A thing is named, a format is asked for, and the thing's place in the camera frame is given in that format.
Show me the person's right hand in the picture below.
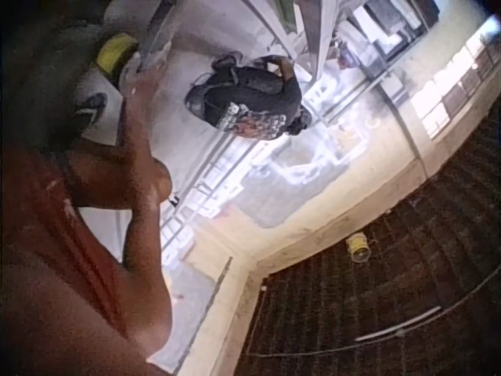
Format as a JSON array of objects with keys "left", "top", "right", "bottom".
[{"left": 124, "top": 49, "right": 172, "bottom": 106}]

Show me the grey metal straightedge bar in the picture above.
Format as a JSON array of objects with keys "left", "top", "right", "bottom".
[{"left": 137, "top": 0, "right": 187, "bottom": 74}]

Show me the yellow plastic tub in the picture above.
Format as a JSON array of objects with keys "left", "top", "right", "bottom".
[{"left": 96, "top": 33, "right": 141, "bottom": 76}]

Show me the white sack with black mark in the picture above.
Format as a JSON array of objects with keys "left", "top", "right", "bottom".
[{"left": 72, "top": 64, "right": 132, "bottom": 146}]

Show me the grey metal ladder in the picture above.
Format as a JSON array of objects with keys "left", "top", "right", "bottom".
[{"left": 158, "top": 143, "right": 254, "bottom": 254}]

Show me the yellow bucket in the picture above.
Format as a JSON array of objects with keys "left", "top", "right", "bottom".
[{"left": 344, "top": 233, "right": 372, "bottom": 262}]

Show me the metal window frame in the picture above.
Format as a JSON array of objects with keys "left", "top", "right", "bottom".
[{"left": 289, "top": 0, "right": 443, "bottom": 85}]

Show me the thin grey cable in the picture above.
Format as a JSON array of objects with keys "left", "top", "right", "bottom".
[{"left": 244, "top": 273, "right": 501, "bottom": 358}]

